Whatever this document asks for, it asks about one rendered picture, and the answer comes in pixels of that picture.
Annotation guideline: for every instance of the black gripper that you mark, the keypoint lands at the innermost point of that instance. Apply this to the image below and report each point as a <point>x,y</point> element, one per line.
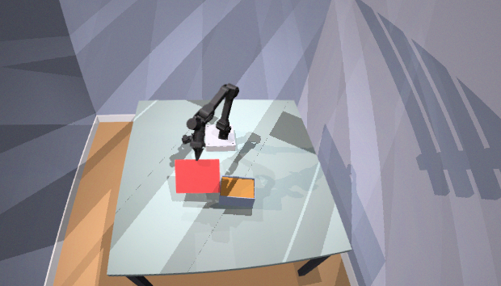
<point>198,143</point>

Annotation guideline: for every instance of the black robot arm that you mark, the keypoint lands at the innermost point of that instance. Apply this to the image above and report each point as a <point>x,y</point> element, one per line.
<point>205,114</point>

